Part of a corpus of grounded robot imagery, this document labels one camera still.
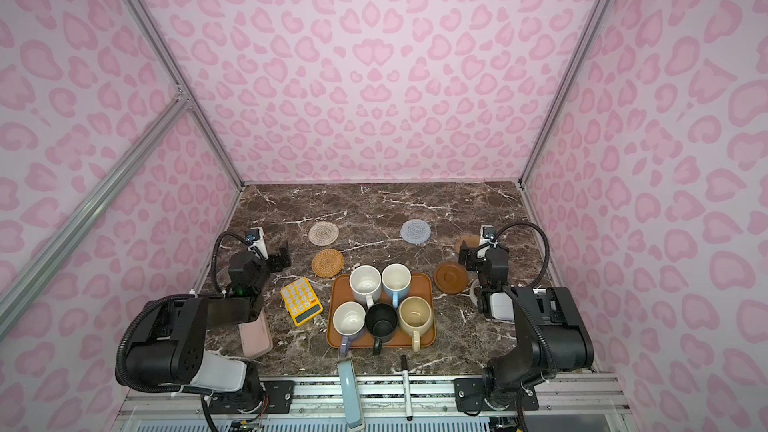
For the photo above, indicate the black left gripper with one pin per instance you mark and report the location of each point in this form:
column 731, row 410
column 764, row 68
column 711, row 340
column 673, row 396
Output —
column 274, row 260

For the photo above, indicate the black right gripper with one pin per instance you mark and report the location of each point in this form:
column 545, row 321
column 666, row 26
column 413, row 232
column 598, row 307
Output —
column 471, row 256

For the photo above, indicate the brown paw shaped coaster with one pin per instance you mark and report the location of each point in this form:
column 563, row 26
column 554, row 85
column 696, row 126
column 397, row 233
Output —
column 469, row 241

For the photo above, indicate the brown wooden round coaster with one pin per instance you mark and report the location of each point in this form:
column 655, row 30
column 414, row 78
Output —
column 451, row 278

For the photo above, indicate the rattan round coaster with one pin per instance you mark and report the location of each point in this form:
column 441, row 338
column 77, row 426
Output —
column 327, row 263

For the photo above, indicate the beige woven round coaster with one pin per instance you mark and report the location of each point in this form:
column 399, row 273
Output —
column 323, row 234

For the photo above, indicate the grey blue round coaster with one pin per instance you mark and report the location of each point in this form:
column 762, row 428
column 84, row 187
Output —
column 415, row 232

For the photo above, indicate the light blue mug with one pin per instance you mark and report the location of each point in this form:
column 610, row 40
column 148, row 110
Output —
column 396, row 281

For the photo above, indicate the white speckled mug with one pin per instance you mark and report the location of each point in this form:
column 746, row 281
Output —
column 366, row 285

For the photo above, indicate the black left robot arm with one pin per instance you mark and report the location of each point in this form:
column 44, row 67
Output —
column 163, row 350

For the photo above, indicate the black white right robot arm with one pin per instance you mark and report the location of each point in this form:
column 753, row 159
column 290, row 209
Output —
column 550, row 336

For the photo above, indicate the clear tape roll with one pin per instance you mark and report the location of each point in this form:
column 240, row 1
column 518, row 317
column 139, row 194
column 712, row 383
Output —
column 474, row 293

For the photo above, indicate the cream yellow mug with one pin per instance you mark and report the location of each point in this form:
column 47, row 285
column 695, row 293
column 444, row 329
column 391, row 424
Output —
column 415, row 318

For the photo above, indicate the pink case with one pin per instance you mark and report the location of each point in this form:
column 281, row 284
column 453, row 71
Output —
column 256, row 338

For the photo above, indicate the black mug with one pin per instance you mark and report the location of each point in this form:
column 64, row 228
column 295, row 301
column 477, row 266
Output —
column 381, row 322

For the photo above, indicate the black marker pen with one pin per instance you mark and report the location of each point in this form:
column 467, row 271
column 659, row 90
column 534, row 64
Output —
column 406, row 388

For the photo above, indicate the light blue stapler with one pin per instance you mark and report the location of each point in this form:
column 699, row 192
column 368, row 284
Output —
column 352, row 406

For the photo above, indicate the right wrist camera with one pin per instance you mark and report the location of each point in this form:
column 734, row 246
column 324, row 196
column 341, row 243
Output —
column 488, row 234

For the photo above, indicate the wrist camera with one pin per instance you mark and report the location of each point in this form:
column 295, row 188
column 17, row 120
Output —
column 488, row 234
column 256, row 243

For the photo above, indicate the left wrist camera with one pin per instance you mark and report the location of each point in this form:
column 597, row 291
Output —
column 256, row 243

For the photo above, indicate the white mug purple handle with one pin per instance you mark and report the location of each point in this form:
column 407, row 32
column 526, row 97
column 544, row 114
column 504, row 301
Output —
column 349, row 321

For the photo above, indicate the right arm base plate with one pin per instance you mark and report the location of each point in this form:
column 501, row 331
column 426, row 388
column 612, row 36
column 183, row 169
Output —
column 472, row 398

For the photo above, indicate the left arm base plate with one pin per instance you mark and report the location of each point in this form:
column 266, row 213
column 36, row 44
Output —
column 270, row 397

